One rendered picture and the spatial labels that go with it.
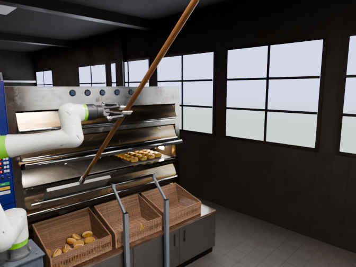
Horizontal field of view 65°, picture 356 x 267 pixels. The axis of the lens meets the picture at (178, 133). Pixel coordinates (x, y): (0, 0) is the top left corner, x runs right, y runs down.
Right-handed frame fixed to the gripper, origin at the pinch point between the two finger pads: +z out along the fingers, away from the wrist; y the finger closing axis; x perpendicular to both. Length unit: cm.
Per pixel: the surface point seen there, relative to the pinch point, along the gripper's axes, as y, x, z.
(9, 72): -718, -729, 153
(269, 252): 135, -139, 218
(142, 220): 36, -166, 82
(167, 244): 73, -143, 84
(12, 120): -70, -103, -35
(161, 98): -80, -89, 125
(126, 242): 57, -131, 36
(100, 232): 35, -153, 26
